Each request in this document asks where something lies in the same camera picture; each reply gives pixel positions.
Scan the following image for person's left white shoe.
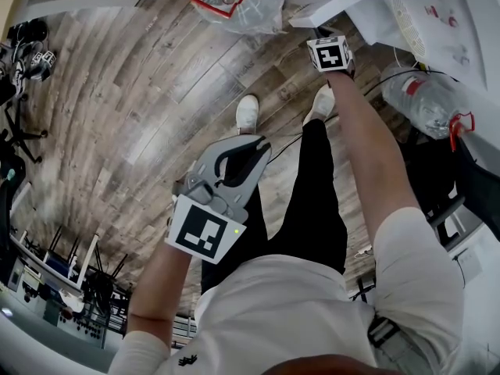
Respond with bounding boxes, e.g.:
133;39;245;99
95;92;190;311
235;94;261;136

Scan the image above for person's head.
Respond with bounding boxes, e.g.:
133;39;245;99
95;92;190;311
261;352;403;375

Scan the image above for white wall socket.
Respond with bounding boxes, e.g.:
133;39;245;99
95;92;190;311
457;251;480;281

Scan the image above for black mesh office chair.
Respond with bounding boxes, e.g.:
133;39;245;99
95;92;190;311
396;125;500;252

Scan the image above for person's left forearm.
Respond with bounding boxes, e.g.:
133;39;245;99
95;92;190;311
127;244;192;351

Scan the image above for person's right white shoe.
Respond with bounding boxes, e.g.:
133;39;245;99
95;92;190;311
302;84;337;128

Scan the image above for black cable bundle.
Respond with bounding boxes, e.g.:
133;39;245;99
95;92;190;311
7;18;50;54

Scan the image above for person's right forearm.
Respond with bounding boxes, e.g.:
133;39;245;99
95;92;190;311
326;70;423;236

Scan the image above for grey strap with black buckle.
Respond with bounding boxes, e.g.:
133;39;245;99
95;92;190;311
366;314;434;375

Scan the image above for person's black trousers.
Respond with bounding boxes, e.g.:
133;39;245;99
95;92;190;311
199;118;349;296

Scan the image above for cluttered equipment workbench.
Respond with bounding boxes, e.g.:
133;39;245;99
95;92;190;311
0;224;132;345

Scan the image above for white water dispenser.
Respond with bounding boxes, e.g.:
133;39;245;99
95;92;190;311
287;0;490;92

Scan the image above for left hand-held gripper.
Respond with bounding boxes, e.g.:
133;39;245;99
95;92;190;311
164;134;273;265

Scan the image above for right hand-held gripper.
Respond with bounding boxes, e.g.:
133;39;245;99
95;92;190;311
306;34;355;78

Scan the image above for clear jug with red handle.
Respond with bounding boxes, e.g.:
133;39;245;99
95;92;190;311
379;62;477;154

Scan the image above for idle gripper devices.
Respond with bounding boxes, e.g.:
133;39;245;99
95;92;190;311
10;40;59;91

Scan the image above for person's white shoe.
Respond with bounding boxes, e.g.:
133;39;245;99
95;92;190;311
235;94;261;136
302;84;337;128

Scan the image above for person in white coat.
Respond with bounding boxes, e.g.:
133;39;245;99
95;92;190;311
107;207;466;375

